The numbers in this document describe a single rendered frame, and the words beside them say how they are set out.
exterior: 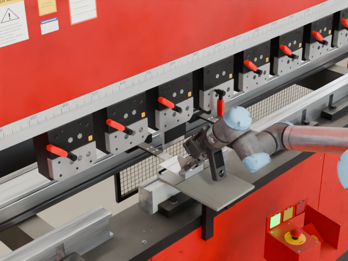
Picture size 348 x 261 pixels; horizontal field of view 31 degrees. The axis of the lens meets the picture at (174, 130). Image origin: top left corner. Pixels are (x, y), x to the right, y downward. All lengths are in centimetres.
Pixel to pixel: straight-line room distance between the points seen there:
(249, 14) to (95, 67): 65
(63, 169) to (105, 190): 208
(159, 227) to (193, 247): 17
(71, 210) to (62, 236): 179
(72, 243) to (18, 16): 73
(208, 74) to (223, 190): 38
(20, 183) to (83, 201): 164
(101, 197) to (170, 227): 175
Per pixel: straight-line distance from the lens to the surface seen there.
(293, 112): 258
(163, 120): 196
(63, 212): 369
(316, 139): 182
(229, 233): 230
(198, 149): 197
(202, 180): 206
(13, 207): 209
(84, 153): 178
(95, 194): 380
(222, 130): 185
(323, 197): 281
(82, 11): 164
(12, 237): 221
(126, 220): 210
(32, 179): 216
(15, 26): 154
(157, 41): 184
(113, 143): 184
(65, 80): 166
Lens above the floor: 213
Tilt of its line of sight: 29 degrees down
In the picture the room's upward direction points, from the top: 1 degrees counter-clockwise
